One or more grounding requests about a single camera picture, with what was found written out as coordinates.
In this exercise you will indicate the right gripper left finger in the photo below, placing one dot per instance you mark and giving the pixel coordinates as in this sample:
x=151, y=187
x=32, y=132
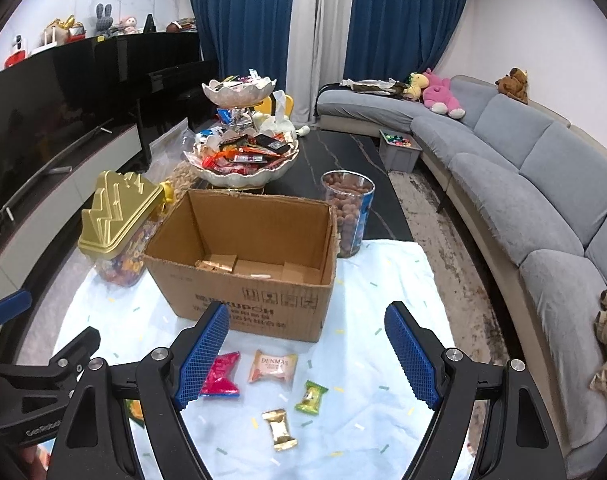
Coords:
x=94, y=439

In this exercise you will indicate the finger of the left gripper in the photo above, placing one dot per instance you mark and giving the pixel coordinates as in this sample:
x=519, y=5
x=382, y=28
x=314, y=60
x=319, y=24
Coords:
x=14, y=304
x=75, y=355

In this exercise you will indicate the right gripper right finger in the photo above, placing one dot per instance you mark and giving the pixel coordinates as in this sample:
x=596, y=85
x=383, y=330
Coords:
x=518, y=440

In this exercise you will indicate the magenta snack bag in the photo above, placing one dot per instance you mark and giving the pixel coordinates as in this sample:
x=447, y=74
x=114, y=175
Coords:
x=219, y=380

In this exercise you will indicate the gold candy wrapper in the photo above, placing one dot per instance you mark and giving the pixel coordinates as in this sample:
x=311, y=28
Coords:
x=278, y=423

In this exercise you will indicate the pink white Denman packet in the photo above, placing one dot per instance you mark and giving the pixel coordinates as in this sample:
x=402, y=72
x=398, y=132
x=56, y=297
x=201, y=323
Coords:
x=277, y=368

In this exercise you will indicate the green yellow candy packet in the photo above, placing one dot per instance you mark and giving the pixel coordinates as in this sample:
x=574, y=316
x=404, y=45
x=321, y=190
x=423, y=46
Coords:
x=312, y=398

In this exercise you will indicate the dark green snack bar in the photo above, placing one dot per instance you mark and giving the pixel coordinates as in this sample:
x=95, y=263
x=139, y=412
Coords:
x=135, y=412

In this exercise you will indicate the orange biscuit packet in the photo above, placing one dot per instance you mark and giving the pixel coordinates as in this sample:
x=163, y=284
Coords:
x=217, y=263

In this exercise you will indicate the white tv console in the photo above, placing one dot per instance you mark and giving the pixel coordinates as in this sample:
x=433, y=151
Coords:
x=43, y=221

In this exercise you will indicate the gold lid candy jar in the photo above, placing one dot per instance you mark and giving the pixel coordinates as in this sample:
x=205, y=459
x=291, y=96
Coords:
x=126, y=210

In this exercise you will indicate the light blue confetti cloth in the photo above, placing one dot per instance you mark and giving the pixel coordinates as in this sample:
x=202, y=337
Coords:
x=370, y=423

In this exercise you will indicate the black television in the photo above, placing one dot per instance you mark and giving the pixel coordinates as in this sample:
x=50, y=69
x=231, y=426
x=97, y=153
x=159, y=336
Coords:
x=53, y=99

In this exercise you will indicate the brown cardboard box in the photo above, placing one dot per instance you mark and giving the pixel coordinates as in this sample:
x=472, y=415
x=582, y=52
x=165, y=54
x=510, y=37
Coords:
x=286, y=250

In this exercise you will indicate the grey curved sofa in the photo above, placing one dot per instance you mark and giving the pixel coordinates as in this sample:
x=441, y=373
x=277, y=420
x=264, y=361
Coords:
x=532, y=190

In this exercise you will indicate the two tier snack bowl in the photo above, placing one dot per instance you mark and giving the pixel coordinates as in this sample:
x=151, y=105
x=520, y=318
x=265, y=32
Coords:
x=253, y=142

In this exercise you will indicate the clear jar of chocolate balls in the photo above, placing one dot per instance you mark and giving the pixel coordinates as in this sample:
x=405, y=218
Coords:
x=351, y=195

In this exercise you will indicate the grey bunny plush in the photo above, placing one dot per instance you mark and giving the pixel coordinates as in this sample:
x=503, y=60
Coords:
x=104, y=19

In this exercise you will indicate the grey storage bin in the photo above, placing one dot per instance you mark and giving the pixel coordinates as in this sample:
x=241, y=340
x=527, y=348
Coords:
x=399, y=152

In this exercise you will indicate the pink plush toy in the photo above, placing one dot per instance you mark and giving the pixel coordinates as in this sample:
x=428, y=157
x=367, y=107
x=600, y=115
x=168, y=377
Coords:
x=438, y=97

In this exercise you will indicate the brown teddy bear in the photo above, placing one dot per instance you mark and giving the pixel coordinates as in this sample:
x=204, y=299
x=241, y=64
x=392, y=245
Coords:
x=514, y=85

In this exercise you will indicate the yellow plush toy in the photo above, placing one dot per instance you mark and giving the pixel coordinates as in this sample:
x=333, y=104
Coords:
x=416, y=84

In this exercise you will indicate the left blue curtain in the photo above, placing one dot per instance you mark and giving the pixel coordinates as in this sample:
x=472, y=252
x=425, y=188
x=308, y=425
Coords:
x=245, y=34

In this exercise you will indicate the blue curtain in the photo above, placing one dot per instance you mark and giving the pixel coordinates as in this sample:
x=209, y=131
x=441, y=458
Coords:
x=394, y=38
x=245, y=34

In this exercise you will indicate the white sheer curtain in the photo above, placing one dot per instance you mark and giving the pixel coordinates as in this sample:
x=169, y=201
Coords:
x=318, y=37

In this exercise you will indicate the right blue curtain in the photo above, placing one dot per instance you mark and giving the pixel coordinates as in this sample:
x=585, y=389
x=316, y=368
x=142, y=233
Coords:
x=394, y=38

